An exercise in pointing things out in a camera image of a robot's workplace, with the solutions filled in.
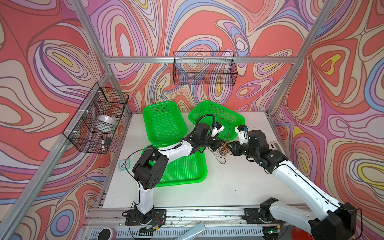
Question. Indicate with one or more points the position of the green basket back left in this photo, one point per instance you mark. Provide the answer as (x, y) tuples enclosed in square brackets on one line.
[(164, 123)]

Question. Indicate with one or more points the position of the red bucket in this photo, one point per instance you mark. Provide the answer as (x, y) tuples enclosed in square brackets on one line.
[(298, 234)]

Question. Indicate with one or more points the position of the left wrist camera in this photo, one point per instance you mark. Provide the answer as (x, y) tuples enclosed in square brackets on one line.
[(217, 129)]

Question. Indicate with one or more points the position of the small white clock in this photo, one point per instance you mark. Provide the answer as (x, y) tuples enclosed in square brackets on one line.
[(124, 164)]

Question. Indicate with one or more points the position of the green basket front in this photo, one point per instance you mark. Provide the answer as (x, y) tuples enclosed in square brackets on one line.
[(187, 170)]

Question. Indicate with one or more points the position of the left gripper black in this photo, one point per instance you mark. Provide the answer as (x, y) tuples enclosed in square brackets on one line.
[(216, 143)]

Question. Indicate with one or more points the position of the green basket back right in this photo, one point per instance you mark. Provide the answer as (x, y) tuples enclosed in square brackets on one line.
[(228, 118)]

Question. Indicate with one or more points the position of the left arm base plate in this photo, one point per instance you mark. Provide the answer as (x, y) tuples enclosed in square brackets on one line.
[(155, 217)]

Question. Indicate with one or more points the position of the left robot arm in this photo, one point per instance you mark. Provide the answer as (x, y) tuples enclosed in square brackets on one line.
[(150, 168)]

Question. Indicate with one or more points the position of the silver metal bar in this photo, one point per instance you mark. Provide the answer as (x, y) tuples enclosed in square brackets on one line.
[(193, 233)]

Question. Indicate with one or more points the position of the green basket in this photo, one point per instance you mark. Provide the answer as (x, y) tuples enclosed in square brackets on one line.
[(228, 118), (164, 123), (187, 170)]

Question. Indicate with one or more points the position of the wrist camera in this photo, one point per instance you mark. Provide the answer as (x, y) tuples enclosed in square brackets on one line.
[(242, 132), (217, 129)]

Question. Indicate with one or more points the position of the black wire basket left wall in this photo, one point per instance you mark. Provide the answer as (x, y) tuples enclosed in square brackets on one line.
[(101, 116)]

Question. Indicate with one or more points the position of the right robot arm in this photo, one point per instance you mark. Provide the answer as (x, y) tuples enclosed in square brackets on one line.
[(328, 218)]

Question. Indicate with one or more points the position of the black wire basket wall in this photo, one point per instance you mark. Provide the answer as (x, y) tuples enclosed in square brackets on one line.
[(101, 116), (204, 68)]

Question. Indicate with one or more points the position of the pink white calculator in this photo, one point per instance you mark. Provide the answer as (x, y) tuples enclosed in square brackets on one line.
[(275, 146)]

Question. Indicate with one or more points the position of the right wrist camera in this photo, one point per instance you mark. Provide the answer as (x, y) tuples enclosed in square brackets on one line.
[(242, 132)]

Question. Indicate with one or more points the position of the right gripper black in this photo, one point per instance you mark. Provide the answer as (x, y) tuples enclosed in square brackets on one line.
[(235, 150)]

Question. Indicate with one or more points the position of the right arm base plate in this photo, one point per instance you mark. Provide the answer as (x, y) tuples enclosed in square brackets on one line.
[(253, 216)]

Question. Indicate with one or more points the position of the black wire basket back wall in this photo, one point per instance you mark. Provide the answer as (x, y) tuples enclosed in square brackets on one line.
[(204, 68)]

